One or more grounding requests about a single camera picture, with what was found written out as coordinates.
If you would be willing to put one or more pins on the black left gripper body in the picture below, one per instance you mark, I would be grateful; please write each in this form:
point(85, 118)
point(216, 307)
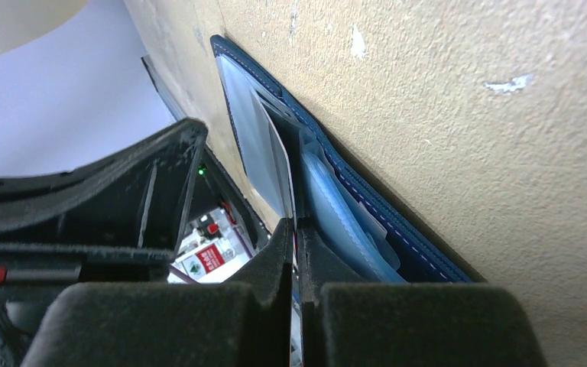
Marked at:
point(30, 283)

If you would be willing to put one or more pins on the white cylindrical container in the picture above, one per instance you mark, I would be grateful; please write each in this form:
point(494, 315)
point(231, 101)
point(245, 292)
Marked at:
point(24, 21)

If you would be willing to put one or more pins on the blue leather card holder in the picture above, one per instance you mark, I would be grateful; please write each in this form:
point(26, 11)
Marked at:
point(355, 221)

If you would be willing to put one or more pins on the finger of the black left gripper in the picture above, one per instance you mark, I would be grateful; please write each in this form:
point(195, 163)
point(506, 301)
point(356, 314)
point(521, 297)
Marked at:
point(129, 207)

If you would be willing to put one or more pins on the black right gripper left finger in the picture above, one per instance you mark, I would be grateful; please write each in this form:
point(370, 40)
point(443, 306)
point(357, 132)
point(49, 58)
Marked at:
point(243, 321)

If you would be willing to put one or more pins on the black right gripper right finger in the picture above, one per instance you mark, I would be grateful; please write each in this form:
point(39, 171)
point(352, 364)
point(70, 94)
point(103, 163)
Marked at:
point(347, 321)

